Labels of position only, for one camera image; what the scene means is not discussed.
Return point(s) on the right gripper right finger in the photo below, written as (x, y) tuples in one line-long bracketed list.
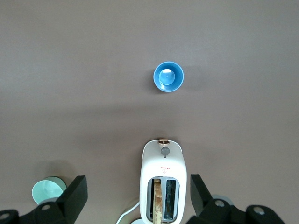
[(201, 198)]

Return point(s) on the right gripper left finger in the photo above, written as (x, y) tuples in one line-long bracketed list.
[(72, 198)]

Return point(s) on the blue plastic cup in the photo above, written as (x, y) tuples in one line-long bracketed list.
[(168, 86)]

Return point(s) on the mint green bowl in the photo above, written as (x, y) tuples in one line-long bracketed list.
[(45, 190)]

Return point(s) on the brown bread slice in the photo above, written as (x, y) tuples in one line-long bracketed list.
[(158, 198)]

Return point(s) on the white two-slot toaster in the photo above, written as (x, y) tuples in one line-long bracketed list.
[(163, 163)]

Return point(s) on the brown table cover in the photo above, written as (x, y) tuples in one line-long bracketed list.
[(70, 70)]

